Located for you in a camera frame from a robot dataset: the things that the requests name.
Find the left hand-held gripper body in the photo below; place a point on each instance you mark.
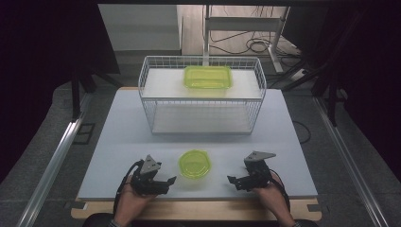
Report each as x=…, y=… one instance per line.
x=146, y=179

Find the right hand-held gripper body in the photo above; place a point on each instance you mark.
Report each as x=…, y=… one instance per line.
x=257, y=173

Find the round yellow-green plastic container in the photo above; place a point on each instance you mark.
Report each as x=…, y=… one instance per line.
x=194, y=164

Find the rectangular yellow-green plastic container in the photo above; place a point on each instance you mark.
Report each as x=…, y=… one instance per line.
x=207, y=77

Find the person's left hand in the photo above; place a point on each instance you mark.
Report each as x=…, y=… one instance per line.
x=134, y=201

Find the person's right hand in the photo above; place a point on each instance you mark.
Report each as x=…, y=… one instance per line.
x=271, y=198

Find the white power strip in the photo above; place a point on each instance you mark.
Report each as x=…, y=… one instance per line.
x=298, y=74

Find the black metal stand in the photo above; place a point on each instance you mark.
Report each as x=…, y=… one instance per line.
x=327, y=88
x=82, y=85

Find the white cabinet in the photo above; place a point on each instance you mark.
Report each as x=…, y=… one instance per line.
x=138, y=26

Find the black square floor bracket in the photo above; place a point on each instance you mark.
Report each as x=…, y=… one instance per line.
x=85, y=134

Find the aluminium rail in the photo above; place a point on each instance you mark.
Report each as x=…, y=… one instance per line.
x=346, y=157
x=52, y=164

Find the white metal desk frame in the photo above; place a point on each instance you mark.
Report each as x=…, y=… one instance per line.
x=242, y=23

